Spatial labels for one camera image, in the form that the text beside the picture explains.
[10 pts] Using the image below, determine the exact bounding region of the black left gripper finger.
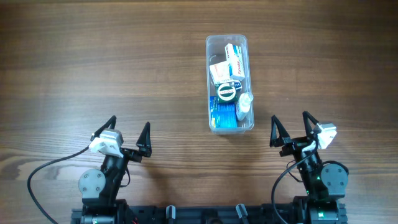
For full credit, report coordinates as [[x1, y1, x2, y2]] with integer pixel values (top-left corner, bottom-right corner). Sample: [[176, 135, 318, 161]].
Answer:
[[136, 122, 152, 148], [91, 115, 117, 140]]

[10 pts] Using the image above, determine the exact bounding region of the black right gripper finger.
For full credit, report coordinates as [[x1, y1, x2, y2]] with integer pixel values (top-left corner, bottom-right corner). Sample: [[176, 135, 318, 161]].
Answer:
[[270, 115, 291, 147], [302, 111, 319, 137]]

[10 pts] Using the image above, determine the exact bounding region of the white spray bottle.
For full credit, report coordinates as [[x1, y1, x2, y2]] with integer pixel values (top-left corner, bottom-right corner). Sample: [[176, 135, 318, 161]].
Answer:
[[236, 92, 254, 121]]

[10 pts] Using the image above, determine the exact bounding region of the blue and yellow box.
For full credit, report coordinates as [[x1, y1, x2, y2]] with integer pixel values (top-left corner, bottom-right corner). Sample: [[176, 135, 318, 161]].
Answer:
[[210, 96, 238, 129]]

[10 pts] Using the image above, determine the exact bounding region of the green square box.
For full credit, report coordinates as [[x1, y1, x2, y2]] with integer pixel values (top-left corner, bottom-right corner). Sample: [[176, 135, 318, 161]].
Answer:
[[216, 82, 238, 104]]

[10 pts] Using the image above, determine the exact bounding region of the white Hansaplast plaster box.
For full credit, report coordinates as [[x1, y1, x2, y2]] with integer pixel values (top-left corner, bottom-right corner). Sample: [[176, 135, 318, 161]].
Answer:
[[209, 61, 243, 91]]

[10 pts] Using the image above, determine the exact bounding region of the white Panadol box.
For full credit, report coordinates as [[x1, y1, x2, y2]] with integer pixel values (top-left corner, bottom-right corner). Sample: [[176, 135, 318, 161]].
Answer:
[[224, 44, 245, 81]]

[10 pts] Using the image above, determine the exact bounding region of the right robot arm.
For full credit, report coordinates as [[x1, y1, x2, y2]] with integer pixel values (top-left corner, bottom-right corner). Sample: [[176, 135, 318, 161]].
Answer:
[[270, 111, 349, 223]]

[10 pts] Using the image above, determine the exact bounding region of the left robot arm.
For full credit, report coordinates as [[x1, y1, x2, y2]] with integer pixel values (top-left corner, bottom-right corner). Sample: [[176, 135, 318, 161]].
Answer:
[[71, 116, 152, 224]]

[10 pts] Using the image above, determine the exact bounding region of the clear plastic container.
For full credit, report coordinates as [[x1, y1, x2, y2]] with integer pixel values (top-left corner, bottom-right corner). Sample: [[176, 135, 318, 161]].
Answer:
[[206, 34, 254, 134]]

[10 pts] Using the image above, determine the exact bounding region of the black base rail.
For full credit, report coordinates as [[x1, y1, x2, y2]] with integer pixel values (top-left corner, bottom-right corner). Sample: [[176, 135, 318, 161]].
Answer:
[[70, 203, 346, 224]]

